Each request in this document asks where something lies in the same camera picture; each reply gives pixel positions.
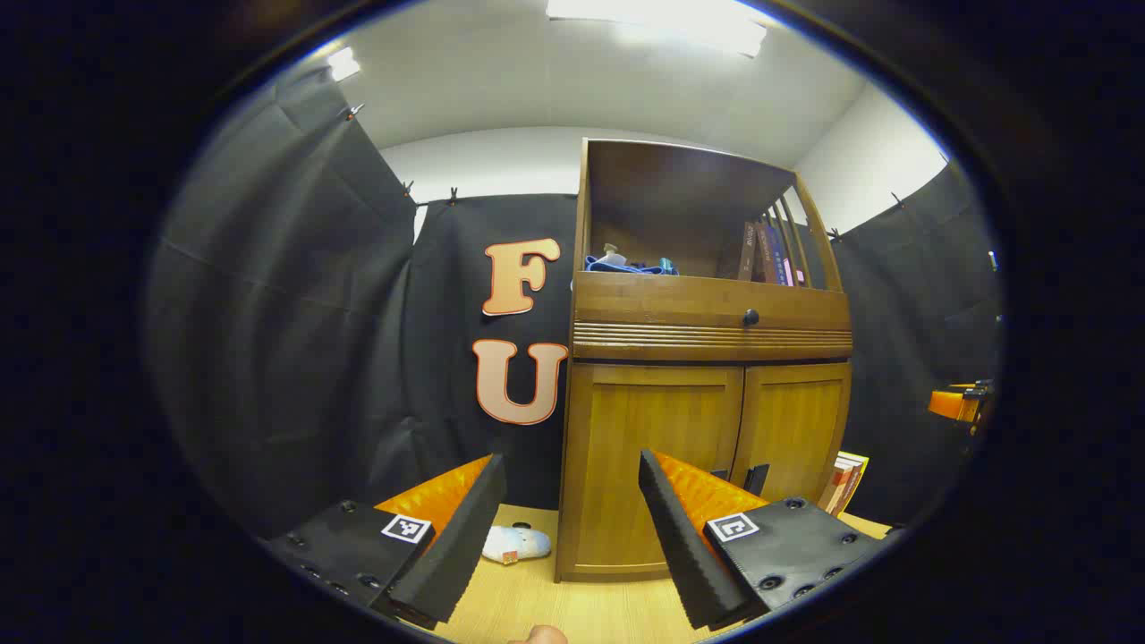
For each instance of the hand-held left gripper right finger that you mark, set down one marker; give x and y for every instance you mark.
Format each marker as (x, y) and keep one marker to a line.
(680, 555)

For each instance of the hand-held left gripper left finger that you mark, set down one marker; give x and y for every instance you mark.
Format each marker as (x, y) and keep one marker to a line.
(461, 537)

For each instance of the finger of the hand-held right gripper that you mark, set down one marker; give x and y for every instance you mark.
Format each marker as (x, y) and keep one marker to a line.
(950, 404)

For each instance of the wooden shoe cabinet door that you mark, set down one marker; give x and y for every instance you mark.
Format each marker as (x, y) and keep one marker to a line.
(792, 420)
(626, 429)

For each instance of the wooden shoe cabinet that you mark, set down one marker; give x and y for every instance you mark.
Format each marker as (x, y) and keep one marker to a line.
(680, 197)

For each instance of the wooden cabinet drawer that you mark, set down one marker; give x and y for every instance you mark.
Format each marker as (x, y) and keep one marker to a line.
(662, 309)

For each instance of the white slipper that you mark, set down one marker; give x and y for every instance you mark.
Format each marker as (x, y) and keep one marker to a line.
(519, 544)

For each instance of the yellow book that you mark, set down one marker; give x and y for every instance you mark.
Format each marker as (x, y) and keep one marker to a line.
(860, 465)

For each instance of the beige book with orange band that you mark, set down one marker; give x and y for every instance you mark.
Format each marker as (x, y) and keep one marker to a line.
(839, 487)

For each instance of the black backdrop cloth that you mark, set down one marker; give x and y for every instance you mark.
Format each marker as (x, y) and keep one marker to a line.
(295, 340)

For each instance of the blue cloth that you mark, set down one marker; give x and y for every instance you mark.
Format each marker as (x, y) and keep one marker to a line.
(626, 267)

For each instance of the small pale bottle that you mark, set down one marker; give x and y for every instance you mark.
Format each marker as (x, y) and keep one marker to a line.
(613, 255)

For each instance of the large ceiling light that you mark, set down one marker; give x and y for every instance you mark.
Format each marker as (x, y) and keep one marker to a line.
(662, 20)

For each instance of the small ceiling light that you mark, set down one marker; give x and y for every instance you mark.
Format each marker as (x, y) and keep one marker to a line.
(343, 63)

